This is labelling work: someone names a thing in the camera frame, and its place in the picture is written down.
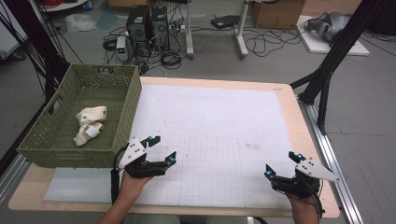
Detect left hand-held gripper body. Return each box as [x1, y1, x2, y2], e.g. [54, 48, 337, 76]
[117, 135, 168, 179]

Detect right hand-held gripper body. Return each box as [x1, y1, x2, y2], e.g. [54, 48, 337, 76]
[270, 157, 341, 200]

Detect cream printed cloth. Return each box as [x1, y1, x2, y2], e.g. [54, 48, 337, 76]
[73, 105, 107, 147]

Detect green woven plastic basket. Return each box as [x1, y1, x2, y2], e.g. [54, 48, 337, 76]
[16, 63, 143, 169]

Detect person's left hand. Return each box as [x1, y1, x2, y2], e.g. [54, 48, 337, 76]
[120, 170, 153, 200]

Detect person's right hand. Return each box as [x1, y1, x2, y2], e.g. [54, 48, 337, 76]
[285, 191, 323, 224]

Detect white grid mat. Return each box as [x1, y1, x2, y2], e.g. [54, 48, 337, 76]
[43, 83, 307, 210]

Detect small white power unit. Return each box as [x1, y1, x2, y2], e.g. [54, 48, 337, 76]
[116, 35, 129, 63]

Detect slim black computer tower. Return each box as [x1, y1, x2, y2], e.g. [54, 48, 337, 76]
[150, 6, 171, 52]

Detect white floor board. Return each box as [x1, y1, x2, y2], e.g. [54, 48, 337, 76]
[297, 15, 371, 57]

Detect large black computer tower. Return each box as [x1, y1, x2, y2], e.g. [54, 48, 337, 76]
[125, 5, 152, 58]

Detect grey rounded device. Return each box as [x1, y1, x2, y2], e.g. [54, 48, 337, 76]
[305, 11, 351, 43]

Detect clear plastic bag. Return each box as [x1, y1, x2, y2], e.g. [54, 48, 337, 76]
[64, 12, 97, 34]

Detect flat black device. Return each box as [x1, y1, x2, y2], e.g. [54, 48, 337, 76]
[210, 14, 241, 30]

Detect large cardboard box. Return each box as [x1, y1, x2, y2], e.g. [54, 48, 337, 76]
[250, 0, 306, 30]

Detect aluminium rail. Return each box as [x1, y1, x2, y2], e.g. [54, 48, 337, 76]
[0, 153, 31, 203]
[298, 99, 363, 224]

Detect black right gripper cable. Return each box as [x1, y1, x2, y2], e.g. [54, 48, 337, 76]
[306, 181, 326, 218]

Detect coiled black cable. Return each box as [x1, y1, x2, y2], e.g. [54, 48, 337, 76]
[160, 50, 183, 70]

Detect white desk frame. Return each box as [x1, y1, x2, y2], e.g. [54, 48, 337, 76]
[185, 0, 250, 60]

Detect tangled black floor cables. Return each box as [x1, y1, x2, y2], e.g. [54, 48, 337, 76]
[244, 27, 302, 58]

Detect black metal stand with cables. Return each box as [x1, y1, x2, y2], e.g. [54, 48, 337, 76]
[0, 0, 71, 104]

